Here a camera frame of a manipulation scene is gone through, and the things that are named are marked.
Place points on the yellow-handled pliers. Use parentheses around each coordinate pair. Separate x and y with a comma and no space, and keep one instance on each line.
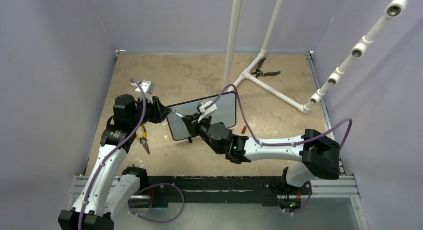
(143,139)

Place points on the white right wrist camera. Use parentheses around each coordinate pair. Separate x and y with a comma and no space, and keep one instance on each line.
(207,108)

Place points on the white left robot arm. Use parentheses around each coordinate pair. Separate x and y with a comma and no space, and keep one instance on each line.
(99,201)

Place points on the aluminium frame rail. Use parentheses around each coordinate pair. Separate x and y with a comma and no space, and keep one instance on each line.
(344,187)

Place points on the red-brown marker cap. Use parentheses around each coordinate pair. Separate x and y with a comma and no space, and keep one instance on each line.
(244,129)

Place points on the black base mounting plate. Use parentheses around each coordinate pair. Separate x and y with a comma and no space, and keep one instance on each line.
(269,191)

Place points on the white PVC pipe frame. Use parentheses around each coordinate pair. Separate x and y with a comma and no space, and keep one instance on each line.
(255,32)

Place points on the white pipe with camera sockets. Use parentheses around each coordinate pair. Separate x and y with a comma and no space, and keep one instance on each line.
(394,9)

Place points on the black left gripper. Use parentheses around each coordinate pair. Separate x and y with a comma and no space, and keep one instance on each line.
(156,108)

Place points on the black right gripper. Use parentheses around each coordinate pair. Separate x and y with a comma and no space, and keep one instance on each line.
(193,126)

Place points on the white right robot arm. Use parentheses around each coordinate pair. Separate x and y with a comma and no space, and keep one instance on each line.
(315,154)

